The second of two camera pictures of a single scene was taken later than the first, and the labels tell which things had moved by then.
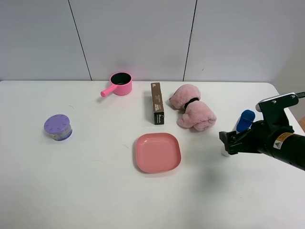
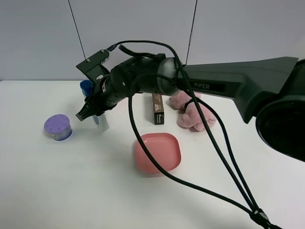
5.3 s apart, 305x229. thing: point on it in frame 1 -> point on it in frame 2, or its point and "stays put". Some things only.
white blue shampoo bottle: x=243 y=123 -> x=100 y=120
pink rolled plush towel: x=198 y=114 stays put
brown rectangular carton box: x=158 y=103 stays put
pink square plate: x=157 y=152 stays put
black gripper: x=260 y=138 -> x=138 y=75
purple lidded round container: x=58 y=126 stays put
